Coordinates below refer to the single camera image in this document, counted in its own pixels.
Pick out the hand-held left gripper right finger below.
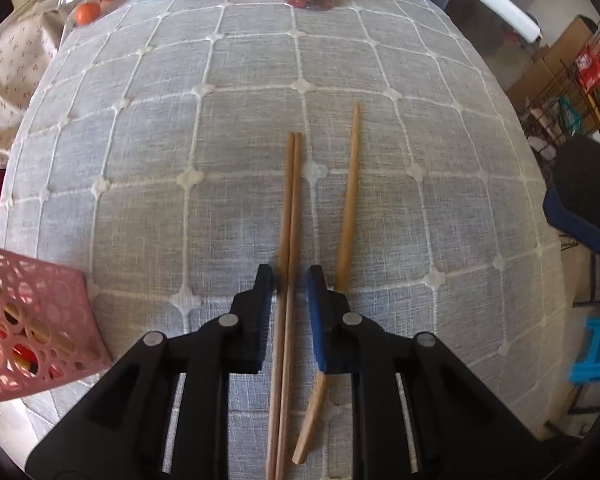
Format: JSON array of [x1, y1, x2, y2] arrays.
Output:
[[306, 264, 572, 480]]

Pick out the wire rack with groceries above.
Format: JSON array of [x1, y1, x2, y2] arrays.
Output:
[[522, 27, 600, 148]]

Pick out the pink perforated plastic basket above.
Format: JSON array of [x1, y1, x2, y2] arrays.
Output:
[[0, 242, 112, 404]]

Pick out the wooden chopsticks pair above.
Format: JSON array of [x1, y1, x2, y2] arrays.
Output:
[[0, 272, 76, 361]]

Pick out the blue plastic stool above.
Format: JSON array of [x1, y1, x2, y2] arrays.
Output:
[[569, 316, 600, 387]]

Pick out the floral beige tablecloth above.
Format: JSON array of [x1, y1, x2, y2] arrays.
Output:
[[0, 0, 77, 167]]

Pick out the brown cardboard boxes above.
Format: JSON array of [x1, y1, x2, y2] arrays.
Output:
[[505, 15, 598, 111]]

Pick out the grey checked tablecloth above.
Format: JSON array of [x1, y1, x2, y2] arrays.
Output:
[[0, 0, 565, 480]]

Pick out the curved wooden chopstick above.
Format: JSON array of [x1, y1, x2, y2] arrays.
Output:
[[292, 102, 361, 465]]

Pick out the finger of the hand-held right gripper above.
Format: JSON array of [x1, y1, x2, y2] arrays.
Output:
[[542, 136, 600, 262]]

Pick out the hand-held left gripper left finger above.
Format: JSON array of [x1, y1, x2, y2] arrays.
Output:
[[26, 264, 275, 480]]

